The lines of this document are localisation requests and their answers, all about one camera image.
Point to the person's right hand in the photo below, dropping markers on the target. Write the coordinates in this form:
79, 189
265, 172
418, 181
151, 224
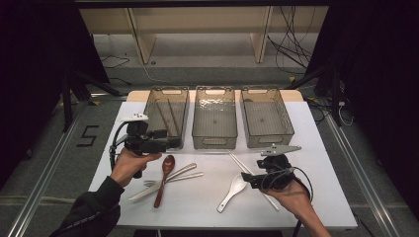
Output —
294, 199

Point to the brown wooden spoon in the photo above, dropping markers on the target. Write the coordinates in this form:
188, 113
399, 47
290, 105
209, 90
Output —
168, 164

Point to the person's left hand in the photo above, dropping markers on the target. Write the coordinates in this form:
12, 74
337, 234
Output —
130, 166

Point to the black metal stand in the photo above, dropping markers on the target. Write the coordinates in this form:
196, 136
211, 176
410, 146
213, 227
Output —
336, 98
67, 108

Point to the black curtain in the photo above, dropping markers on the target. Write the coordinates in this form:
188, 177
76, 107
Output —
378, 65
33, 65

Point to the grey transparent plastic bin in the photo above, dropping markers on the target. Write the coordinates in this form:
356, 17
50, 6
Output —
214, 112
267, 112
150, 108

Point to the white chopstick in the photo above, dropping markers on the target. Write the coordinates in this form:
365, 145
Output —
239, 162

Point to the white ceramic spoon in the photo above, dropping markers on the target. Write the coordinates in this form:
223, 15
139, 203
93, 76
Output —
235, 187

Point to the silver metal fork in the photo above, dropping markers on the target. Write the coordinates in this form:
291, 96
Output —
189, 177

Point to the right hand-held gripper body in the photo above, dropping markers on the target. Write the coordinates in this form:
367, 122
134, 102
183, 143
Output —
280, 177

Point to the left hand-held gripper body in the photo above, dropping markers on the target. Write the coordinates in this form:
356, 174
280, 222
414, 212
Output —
145, 143

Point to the white table sheet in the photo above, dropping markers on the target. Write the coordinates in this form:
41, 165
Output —
197, 204

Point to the black frame bar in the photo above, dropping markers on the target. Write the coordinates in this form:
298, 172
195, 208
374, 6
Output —
197, 3

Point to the light wooden shelf unit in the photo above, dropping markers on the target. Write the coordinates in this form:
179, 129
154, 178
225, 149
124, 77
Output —
141, 39

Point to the long aluminium rail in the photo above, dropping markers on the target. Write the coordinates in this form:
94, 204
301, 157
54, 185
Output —
42, 184
362, 184

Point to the short aluminium rail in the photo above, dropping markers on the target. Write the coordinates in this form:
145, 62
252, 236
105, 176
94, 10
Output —
108, 96

